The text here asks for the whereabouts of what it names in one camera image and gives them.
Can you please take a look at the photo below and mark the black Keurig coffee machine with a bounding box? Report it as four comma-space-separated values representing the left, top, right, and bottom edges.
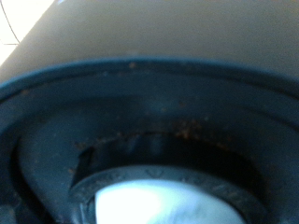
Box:
0, 0, 299, 224

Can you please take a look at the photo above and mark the coffee pod orange rim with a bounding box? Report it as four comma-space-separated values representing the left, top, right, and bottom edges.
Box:
93, 178, 250, 224

